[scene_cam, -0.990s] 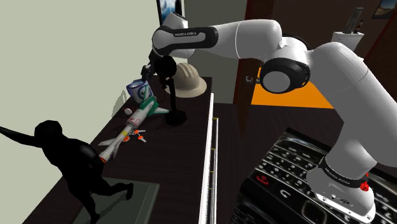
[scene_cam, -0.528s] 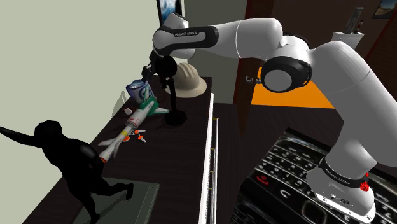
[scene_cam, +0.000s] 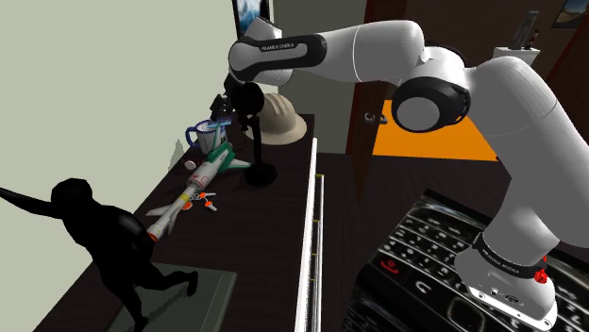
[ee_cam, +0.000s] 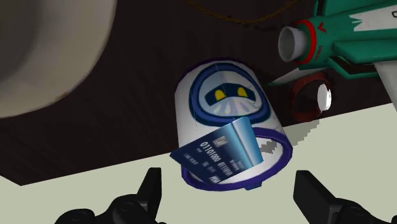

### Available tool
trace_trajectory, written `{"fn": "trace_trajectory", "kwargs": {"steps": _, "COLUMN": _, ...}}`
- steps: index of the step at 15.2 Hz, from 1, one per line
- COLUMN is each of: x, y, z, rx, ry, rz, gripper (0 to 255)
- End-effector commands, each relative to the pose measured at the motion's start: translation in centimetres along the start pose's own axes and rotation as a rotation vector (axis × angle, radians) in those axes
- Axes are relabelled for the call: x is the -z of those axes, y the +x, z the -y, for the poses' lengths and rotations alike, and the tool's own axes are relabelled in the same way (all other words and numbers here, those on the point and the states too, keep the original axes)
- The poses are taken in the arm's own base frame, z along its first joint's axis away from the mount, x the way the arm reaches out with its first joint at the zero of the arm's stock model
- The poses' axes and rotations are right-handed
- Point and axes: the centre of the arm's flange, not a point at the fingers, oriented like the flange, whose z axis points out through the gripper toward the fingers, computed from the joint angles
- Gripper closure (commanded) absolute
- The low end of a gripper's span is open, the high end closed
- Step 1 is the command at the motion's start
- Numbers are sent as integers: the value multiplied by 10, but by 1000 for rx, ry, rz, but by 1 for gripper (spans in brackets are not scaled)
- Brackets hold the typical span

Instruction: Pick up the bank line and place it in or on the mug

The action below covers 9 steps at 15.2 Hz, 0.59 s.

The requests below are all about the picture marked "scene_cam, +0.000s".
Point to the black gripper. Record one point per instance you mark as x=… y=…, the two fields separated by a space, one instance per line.
x=222 y=105

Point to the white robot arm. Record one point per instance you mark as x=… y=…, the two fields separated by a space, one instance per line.
x=515 y=119

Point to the blue white mug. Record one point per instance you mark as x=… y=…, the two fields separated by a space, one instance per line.
x=204 y=135

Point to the beige hard hat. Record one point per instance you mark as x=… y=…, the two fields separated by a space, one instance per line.
x=278 y=117

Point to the small white red ball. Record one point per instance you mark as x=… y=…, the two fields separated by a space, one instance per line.
x=190 y=164

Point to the white green toy rocket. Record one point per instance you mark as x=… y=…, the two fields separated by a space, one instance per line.
x=202 y=177

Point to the black round-headed stand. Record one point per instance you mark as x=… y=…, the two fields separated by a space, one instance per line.
x=261 y=174

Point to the dark wooden chest of drawers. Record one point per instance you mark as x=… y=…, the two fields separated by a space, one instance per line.
x=257 y=257

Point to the black figure statue on base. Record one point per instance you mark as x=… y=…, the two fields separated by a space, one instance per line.
x=110 y=239

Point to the orange rug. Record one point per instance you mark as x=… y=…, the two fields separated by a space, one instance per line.
x=437 y=145

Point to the phone keypad patterned robot stand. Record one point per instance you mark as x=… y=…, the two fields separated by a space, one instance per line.
x=414 y=276

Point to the white cabinet with items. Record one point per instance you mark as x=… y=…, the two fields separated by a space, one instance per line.
x=517 y=53

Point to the blue wall picture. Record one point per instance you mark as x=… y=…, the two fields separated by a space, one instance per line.
x=250 y=11

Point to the dark landscape wall picture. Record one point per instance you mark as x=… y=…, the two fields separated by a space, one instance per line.
x=573 y=13

